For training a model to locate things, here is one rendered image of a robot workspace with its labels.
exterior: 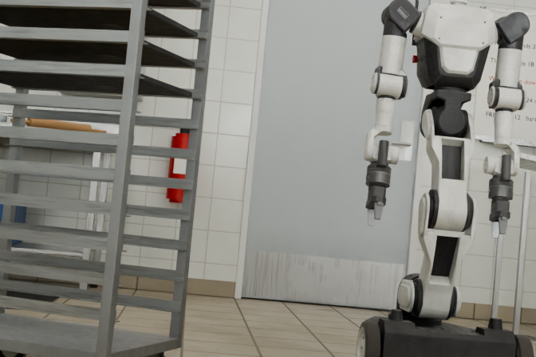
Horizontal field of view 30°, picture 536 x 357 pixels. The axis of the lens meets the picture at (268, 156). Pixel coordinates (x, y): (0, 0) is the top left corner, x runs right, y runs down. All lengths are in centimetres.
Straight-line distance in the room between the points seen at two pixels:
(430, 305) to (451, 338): 25
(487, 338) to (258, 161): 300
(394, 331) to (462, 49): 106
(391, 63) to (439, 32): 21
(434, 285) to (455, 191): 35
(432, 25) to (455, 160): 50
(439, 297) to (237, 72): 291
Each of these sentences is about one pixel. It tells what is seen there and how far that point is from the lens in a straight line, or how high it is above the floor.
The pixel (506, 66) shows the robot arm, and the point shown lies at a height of 117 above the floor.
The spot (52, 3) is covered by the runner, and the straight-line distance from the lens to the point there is 276.
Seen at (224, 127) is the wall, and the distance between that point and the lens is 621.
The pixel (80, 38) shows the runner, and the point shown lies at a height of 95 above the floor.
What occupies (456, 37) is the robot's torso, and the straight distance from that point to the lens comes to 373.
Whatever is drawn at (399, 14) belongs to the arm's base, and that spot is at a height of 131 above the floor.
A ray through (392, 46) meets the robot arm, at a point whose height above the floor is 119.
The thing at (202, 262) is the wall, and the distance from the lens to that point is 619.
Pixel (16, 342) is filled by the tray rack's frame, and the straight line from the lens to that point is 271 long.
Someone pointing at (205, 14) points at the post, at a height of 111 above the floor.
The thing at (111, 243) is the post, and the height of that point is 43.
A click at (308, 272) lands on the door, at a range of 627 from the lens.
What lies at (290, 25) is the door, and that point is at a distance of 635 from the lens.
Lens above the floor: 54
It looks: 3 degrees up
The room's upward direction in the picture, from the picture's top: 5 degrees clockwise
